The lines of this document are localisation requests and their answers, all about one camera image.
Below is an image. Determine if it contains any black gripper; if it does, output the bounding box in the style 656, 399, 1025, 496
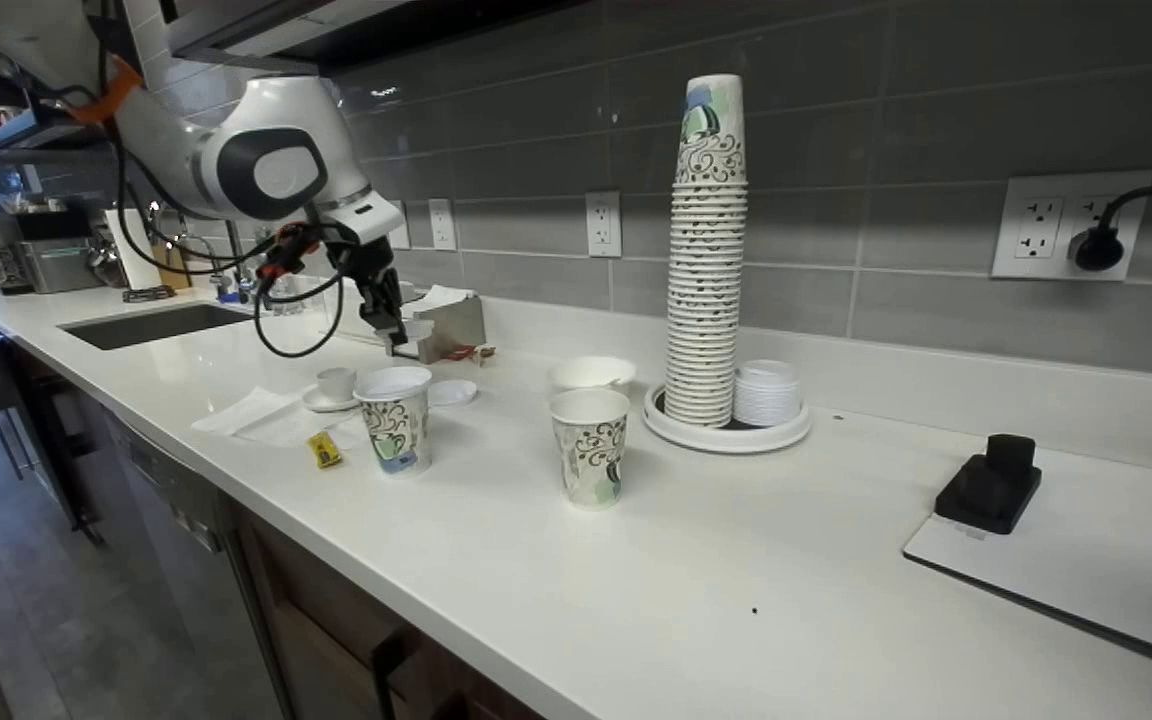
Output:
328, 234, 424, 359

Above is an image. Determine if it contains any patterned paper cup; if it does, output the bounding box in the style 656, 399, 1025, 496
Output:
547, 384, 635, 516
353, 365, 435, 482

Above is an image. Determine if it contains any white cup lid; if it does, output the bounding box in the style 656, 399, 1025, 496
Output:
547, 353, 638, 399
300, 365, 368, 415

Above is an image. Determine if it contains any tall stack of paper cups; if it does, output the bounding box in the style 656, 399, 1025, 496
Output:
661, 73, 753, 436

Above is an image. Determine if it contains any white round cup holder tray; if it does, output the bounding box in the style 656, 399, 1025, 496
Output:
638, 377, 815, 460

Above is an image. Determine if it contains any white napkin box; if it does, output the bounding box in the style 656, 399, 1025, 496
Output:
401, 280, 491, 368

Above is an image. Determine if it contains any yellow sachet packet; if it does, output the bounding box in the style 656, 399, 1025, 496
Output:
302, 427, 348, 473

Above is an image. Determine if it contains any white paper napkin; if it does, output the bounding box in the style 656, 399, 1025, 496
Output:
187, 384, 302, 443

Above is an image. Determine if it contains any black countertop sink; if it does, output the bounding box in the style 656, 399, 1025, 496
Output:
59, 302, 255, 355

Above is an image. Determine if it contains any grey countertop appliance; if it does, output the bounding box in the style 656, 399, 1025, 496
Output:
0, 199, 112, 302

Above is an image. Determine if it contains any black block-shaped device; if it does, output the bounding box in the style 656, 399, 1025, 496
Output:
931, 427, 1049, 542

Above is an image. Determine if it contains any black power plug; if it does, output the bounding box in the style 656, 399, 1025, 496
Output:
1065, 220, 1130, 277

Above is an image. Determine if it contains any white flat board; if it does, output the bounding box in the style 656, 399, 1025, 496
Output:
901, 443, 1152, 673

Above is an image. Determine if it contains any white wall switch plate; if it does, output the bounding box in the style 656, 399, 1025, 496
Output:
424, 196, 461, 257

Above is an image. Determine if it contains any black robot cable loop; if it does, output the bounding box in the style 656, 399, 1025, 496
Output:
247, 220, 353, 365

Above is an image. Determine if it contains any white single wall outlet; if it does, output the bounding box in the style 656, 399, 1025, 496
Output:
580, 189, 628, 260

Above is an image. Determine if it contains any white double wall outlet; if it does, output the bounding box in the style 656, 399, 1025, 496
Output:
989, 168, 1152, 283

